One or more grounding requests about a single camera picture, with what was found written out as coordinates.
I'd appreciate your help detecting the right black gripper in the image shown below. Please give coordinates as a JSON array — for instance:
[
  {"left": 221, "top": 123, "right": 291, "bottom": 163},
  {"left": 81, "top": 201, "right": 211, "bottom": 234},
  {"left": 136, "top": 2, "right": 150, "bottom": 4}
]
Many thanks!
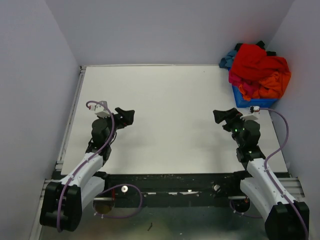
[{"left": 214, "top": 107, "right": 251, "bottom": 148}]

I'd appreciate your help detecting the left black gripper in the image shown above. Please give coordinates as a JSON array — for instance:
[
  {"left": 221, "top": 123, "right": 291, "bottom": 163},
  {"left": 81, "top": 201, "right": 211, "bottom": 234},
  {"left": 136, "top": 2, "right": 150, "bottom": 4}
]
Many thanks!
[{"left": 98, "top": 107, "right": 135, "bottom": 146}]

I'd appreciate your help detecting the red t shirt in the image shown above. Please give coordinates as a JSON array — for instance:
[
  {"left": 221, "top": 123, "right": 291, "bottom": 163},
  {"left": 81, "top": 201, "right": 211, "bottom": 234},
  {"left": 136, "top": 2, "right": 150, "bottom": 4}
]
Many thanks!
[{"left": 230, "top": 44, "right": 290, "bottom": 81}]

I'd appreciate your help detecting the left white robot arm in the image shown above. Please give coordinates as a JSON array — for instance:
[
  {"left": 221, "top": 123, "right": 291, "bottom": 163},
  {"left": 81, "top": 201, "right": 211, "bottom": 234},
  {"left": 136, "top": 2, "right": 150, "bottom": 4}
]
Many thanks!
[{"left": 39, "top": 101, "right": 135, "bottom": 232}]

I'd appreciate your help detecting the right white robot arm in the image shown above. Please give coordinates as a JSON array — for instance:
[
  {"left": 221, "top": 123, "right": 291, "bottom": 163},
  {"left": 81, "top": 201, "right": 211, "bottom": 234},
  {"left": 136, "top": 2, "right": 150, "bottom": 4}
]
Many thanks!
[{"left": 213, "top": 106, "right": 310, "bottom": 240}]

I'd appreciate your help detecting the blue plastic bin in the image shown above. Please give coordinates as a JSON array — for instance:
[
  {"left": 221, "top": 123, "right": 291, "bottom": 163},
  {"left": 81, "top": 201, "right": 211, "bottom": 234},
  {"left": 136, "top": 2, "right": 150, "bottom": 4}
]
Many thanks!
[{"left": 232, "top": 86, "right": 278, "bottom": 108}]

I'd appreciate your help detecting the pink t shirt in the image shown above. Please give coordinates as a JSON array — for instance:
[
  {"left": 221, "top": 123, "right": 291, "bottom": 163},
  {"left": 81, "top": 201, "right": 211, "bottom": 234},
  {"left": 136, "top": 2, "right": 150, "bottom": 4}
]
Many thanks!
[{"left": 228, "top": 71, "right": 260, "bottom": 101}]

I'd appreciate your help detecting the blue grey t shirt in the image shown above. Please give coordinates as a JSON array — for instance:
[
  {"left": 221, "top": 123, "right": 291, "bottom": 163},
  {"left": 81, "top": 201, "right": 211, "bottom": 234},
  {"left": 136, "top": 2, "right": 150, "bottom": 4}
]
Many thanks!
[{"left": 218, "top": 50, "right": 237, "bottom": 70}]

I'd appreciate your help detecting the orange t shirt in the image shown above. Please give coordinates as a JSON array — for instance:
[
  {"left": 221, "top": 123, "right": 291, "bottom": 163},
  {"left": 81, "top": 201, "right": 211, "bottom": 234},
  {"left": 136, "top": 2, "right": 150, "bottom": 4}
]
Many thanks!
[{"left": 238, "top": 56, "right": 292, "bottom": 101}]

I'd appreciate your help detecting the black t shirt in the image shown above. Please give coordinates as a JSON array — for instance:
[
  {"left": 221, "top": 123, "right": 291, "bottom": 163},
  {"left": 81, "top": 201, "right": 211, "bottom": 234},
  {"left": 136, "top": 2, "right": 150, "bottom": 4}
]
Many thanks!
[{"left": 234, "top": 40, "right": 277, "bottom": 57}]

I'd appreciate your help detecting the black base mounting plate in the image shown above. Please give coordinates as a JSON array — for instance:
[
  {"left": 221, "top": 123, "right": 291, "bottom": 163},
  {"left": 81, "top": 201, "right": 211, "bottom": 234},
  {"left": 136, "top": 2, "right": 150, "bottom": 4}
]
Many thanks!
[{"left": 95, "top": 171, "right": 251, "bottom": 212}]

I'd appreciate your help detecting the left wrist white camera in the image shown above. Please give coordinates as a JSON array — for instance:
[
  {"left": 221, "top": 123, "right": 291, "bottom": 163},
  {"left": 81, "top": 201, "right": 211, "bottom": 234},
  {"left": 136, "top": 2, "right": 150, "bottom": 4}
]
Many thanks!
[{"left": 94, "top": 100, "right": 110, "bottom": 119}]

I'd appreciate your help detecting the wrist white camera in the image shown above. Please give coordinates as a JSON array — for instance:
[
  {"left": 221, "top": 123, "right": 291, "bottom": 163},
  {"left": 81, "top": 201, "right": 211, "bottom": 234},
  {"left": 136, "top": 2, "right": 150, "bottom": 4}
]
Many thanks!
[
  {"left": 94, "top": 100, "right": 110, "bottom": 119},
  {"left": 240, "top": 106, "right": 260, "bottom": 121}
]

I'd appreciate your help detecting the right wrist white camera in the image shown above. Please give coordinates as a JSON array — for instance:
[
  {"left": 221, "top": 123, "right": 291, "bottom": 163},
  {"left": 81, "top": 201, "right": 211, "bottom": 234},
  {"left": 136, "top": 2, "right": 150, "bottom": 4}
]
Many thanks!
[{"left": 240, "top": 106, "right": 260, "bottom": 121}]

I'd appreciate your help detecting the left aluminium side rail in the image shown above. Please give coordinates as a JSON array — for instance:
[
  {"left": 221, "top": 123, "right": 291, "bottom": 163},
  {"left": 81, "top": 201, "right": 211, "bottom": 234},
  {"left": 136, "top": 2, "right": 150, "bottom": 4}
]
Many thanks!
[{"left": 54, "top": 66, "right": 87, "bottom": 172}]

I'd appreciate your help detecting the aluminium frame rail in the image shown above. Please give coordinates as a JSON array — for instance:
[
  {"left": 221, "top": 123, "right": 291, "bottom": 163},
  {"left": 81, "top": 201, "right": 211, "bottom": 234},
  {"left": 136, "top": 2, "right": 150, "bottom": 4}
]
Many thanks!
[{"left": 40, "top": 177, "right": 305, "bottom": 199}]

